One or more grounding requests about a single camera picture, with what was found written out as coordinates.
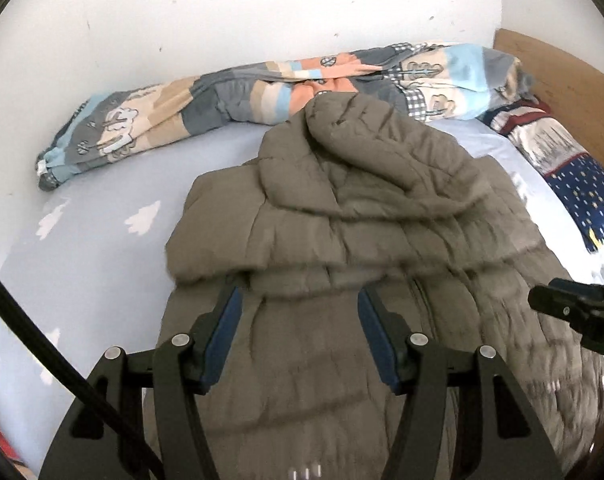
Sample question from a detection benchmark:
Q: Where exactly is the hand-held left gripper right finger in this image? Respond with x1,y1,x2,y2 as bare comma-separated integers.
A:
357,286,565,480

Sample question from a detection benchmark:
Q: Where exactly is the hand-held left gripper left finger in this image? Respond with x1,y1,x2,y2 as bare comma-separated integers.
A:
38,285,244,480

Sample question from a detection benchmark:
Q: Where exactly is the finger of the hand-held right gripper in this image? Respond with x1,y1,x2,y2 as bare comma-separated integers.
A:
528,278,604,333

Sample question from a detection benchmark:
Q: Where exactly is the olive quilted puffer jacket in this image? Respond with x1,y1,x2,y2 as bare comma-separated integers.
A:
144,92,604,480

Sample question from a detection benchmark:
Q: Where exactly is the navy star print pillow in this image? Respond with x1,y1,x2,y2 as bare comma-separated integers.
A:
477,100,604,256

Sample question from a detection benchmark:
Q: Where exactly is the light blue cloud print bed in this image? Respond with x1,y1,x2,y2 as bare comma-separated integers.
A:
0,120,604,476

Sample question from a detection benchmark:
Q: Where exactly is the wooden headboard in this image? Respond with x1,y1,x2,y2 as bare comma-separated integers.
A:
493,29,604,171

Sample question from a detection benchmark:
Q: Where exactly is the patchwork cartoon print quilt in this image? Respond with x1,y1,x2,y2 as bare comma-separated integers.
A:
36,41,537,192

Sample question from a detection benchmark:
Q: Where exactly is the black cable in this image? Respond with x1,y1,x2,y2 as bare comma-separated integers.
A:
0,260,165,468

